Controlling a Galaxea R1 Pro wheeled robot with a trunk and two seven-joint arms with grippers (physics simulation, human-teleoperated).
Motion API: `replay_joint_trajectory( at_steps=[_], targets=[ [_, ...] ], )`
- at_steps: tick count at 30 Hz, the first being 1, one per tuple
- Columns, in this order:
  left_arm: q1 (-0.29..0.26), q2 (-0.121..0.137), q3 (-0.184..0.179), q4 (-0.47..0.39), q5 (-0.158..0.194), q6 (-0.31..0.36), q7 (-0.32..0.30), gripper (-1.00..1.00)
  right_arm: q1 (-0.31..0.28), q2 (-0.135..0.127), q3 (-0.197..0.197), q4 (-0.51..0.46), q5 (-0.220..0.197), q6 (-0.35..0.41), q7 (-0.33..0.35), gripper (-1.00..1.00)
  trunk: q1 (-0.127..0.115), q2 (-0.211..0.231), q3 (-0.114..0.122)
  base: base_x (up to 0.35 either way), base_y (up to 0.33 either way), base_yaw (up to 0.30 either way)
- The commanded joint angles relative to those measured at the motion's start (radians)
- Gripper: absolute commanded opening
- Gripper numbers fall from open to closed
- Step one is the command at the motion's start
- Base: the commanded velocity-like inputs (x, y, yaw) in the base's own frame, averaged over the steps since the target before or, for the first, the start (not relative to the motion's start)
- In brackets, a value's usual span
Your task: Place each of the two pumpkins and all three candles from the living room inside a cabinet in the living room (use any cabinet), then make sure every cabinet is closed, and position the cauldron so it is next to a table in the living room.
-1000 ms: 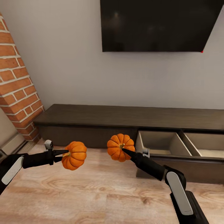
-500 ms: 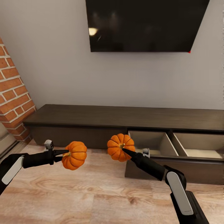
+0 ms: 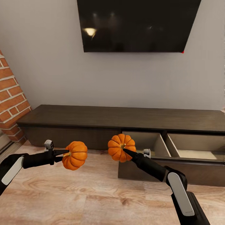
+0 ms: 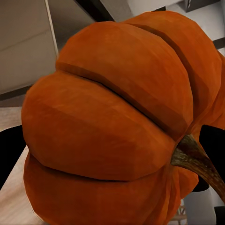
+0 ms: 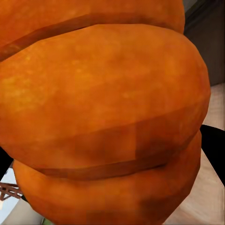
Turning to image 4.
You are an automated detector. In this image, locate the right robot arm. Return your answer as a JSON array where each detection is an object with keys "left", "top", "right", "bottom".
[{"left": 183, "top": 176, "right": 225, "bottom": 225}]

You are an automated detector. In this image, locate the pumpkin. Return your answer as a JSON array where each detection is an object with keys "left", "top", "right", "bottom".
[{"left": 21, "top": 11, "right": 225, "bottom": 225}]

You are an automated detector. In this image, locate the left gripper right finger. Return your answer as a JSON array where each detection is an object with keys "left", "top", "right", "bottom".
[{"left": 199, "top": 124, "right": 225, "bottom": 183}]

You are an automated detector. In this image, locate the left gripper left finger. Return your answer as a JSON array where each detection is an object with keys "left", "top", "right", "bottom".
[{"left": 0, "top": 125, "right": 26, "bottom": 190}]

